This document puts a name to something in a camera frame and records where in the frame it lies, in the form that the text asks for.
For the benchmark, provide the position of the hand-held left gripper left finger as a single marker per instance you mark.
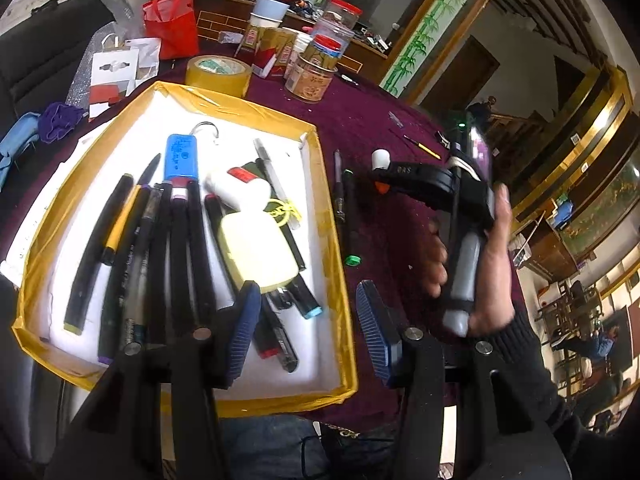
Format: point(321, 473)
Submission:
point(245, 330)

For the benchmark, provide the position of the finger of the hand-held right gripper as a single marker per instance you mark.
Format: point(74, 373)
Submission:
point(415, 180)

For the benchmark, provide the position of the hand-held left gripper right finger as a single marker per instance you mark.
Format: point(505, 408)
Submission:
point(377, 330)

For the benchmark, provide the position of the yellow-taped white box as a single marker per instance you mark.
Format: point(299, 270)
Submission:
point(310, 360)

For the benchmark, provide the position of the green-capped black marker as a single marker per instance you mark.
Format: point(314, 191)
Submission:
point(351, 220)

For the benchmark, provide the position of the grey metal pen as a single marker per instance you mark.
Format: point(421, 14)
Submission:
point(339, 185)

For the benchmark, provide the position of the pile of black markers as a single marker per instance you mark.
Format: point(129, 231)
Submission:
point(160, 260)

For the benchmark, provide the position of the white glue bottle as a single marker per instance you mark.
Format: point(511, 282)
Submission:
point(235, 192)

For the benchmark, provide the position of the black and yellow pen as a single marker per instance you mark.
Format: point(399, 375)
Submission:
point(122, 220)

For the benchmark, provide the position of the blue battery pack with loop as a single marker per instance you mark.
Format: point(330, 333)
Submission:
point(181, 160)

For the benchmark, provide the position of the person's right forearm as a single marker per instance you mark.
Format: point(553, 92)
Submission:
point(540, 370)

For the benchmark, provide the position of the person's right hand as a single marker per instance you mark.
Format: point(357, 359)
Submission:
point(495, 270)

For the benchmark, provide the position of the yellow and black craft knife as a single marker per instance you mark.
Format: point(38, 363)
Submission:
point(427, 150)

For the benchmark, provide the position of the metal clip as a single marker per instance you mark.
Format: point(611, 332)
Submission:
point(444, 140)

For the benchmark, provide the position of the maroon velvet tablecloth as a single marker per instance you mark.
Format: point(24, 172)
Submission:
point(380, 240)

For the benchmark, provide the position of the wooden stair railing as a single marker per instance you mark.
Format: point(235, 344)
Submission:
point(520, 120)

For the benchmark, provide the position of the blue box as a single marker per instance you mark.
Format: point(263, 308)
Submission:
point(564, 212)

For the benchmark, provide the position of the wooden door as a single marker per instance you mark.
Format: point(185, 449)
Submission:
point(460, 75)

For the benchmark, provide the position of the person's jeans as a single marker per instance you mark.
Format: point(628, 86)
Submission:
point(270, 450)

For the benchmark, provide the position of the gold-framed landscape painting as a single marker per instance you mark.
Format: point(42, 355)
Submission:
point(600, 215)

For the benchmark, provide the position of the red-lidded jar with brown label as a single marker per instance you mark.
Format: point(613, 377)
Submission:
point(312, 85)

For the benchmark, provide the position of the bamboo painted panel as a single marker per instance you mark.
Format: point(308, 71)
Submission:
point(430, 30)

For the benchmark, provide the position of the clear jar with red lid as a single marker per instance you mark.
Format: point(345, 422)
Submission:
point(342, 17)

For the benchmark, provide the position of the red and white box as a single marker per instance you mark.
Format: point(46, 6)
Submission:
point(265, 62)

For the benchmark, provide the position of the golden box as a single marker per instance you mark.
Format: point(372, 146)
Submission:
point(280, 42)

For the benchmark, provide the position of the brown tape roll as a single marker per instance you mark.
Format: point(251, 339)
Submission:
point(215, 82)

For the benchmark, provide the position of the light blue bowl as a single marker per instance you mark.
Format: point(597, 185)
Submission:
point(270, 10)

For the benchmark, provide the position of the wooden glass cabinet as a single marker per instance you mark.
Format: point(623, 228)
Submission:
point(220, 25)

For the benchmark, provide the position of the purple cloth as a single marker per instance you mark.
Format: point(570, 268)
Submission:
point(60, 120)

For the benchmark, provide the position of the red bag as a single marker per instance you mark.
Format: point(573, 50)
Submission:
point(172, 30)

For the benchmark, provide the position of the white packaging card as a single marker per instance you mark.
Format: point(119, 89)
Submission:
point(150, 55)

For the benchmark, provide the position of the blue cloth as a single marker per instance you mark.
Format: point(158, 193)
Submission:
point(17, 140)

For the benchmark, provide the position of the clear plastic bag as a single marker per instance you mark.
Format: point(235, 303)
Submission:
point(120, 10)

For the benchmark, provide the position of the black leather chair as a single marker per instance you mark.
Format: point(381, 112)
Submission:
point(40, 50)

